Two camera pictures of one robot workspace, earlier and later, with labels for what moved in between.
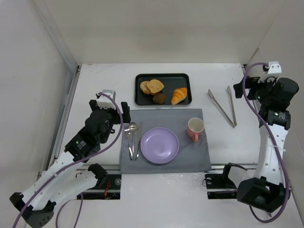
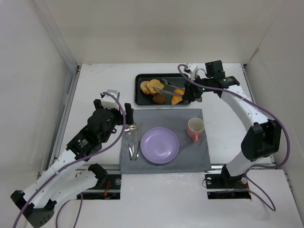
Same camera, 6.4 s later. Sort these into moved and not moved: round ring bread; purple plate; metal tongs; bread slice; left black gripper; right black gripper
Moved: metal tongs; right black gripper
Not moved: purple plate; left black gripper; bread slice; round ring bread
